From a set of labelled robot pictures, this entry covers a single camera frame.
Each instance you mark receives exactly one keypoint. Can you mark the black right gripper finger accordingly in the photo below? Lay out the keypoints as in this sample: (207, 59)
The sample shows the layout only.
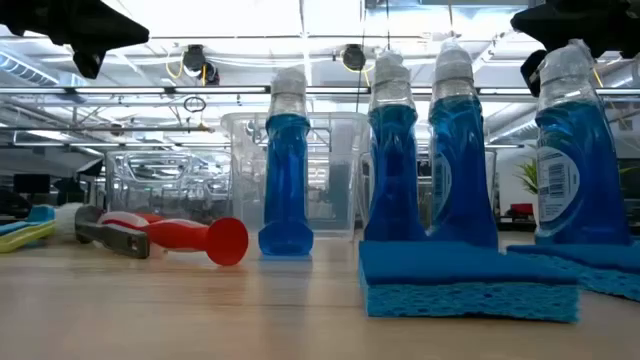
(550, 22)

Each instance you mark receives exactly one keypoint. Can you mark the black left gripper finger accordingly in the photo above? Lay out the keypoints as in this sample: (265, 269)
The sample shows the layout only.
(100, 27)

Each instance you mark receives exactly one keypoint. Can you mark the blue dish soap bottle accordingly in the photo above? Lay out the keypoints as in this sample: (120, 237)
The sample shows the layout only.
(286, 175)
(460, 175)
(580, 175)
(393, 175)

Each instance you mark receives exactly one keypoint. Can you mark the blue sponge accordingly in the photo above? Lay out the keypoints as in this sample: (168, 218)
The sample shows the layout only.
(465, 280)
(600, 265)

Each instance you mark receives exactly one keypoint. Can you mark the green potted plant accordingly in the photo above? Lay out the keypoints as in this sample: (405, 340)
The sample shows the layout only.
(527, 177)

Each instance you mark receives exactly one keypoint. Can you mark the grey dish brush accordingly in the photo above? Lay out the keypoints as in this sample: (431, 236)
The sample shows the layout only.
(115, 237)

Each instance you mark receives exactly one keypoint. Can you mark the yellow-green dish brush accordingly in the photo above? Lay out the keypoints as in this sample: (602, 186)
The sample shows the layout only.
(25, 239)

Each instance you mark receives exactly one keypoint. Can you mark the red dish brush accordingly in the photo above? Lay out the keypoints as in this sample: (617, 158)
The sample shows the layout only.
(200, 237)

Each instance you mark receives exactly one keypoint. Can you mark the tall clear plastic bin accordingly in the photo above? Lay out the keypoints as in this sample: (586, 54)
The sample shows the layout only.
(335, 175)

